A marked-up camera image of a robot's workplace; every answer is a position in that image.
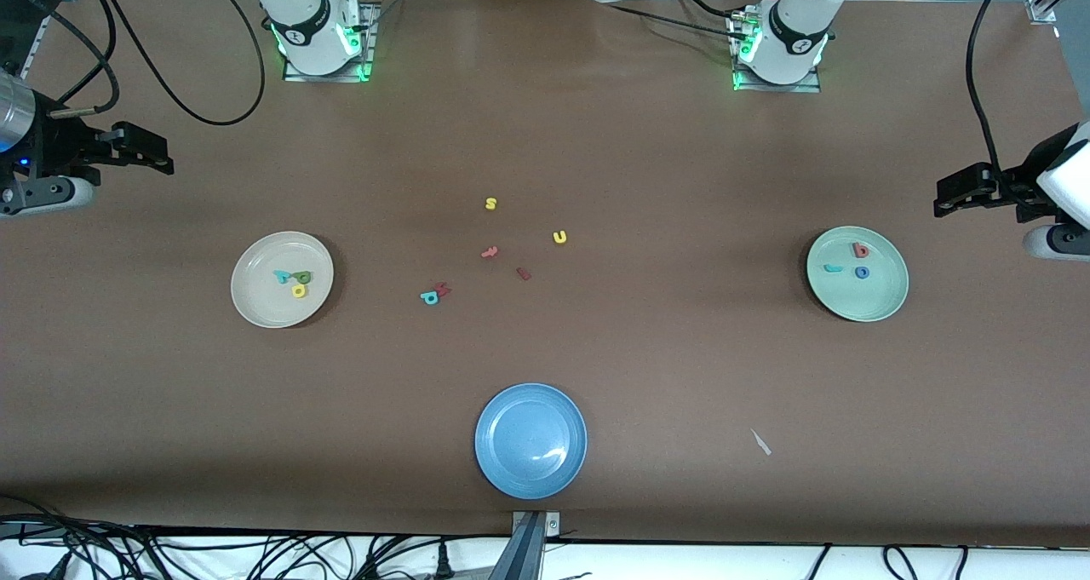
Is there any beige brown plate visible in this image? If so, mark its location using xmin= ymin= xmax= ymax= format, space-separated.
xmin=231 ymin=231 xmax=335 ymax=329

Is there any blue plate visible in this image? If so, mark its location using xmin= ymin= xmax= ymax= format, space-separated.
xmin=474 ymin=382 xmax=588 ymax=501

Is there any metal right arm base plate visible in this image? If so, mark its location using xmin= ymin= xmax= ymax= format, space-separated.
xmin=283 ymin=3 xmax=377 ymax=83

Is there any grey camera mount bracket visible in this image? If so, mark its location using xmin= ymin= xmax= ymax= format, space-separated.
xmin=490 ymin=510 xmax=561 ymax=580

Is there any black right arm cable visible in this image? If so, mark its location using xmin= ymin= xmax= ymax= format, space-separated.
xmin=47 ymin=0 xmax=267 ymax=128

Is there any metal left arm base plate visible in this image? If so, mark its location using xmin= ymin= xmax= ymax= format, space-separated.
xmin=728 ymin=14 xmax=823 ymax=94

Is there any brown table cover sheet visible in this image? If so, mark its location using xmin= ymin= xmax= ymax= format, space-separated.
xmin=0 ymin=0 xmax=1090 ymax=548

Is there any black cable on table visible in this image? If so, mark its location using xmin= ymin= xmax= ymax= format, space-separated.
xmin=606 ymin=3 xmax=746 ymax=37
xmin=677 ymin=0 xmax=752 ymax=19

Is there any light green plate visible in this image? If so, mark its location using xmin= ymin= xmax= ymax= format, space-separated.
xmin=806 ymin=226 xmax=909 ymax=323

